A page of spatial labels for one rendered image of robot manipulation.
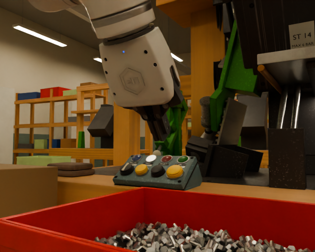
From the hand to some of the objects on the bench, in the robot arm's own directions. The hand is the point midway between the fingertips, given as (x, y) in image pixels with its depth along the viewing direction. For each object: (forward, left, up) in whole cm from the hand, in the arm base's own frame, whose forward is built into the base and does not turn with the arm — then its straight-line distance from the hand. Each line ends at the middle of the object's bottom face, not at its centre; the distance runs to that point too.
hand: (159, 126), depth 47 cm
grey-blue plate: (+22, -23, -10) cm, 34 cm away
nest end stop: (+28, +4, -8) cm, 30 cm away
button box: (+9, +5, -14) cm, 18 cm away
